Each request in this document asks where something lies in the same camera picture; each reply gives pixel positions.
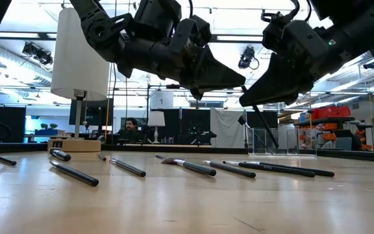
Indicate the person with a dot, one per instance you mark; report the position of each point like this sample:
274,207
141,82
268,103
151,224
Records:
130,125

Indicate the white hanging cloth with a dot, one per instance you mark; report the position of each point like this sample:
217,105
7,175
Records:
227,128

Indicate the black ceiling camera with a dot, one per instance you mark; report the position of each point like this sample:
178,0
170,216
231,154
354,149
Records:
247,57
370,64

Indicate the black ceiling spotlight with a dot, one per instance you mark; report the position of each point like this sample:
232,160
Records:
37,53

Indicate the red storage bin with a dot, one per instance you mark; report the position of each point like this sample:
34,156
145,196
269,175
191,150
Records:
331,113

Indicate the small white table lamp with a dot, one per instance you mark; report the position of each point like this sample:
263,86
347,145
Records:
156,118

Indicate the black background monitor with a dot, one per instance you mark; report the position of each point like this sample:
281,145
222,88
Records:
96,113

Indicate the black aluminium table frame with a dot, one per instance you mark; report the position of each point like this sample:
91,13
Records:
174,149

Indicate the dark shelf rack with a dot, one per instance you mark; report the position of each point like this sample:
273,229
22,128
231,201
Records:
323,121

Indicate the white sign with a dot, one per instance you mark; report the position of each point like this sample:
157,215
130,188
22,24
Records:
161,100

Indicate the black background robot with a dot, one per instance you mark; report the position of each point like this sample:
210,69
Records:
203,135

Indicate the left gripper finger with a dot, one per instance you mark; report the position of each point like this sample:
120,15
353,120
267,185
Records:
206,58
206,83

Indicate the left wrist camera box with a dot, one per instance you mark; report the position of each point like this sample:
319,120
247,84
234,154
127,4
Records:
157,11

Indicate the clear acrylic brush holder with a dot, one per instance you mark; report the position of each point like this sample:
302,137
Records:
252,143

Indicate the black brush with brown bristles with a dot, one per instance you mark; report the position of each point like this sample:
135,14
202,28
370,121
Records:
196,168

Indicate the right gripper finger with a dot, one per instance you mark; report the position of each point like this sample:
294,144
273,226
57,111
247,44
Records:
284,96
278,74

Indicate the white shade wooden base lamp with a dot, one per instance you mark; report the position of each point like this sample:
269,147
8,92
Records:
76,58

